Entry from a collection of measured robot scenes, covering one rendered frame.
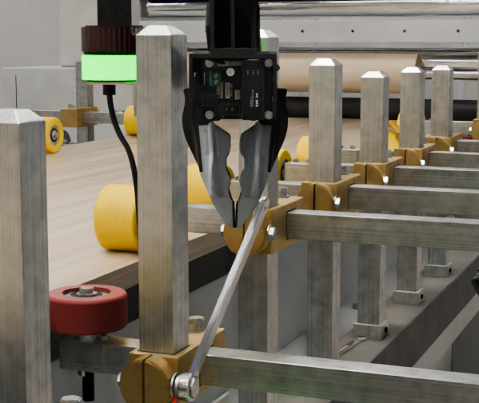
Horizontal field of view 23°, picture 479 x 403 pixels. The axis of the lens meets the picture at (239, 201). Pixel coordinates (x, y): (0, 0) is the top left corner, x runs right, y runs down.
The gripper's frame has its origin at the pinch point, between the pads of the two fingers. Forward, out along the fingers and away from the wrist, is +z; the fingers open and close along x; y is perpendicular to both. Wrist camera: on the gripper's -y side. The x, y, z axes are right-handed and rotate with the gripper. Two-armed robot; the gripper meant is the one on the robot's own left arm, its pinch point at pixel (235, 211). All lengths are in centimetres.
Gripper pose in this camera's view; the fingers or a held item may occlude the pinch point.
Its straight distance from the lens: 101.4
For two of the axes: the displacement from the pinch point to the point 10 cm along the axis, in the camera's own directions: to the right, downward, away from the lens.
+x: 10.0, 0.0, -0.2
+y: -0.3, 1.4, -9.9
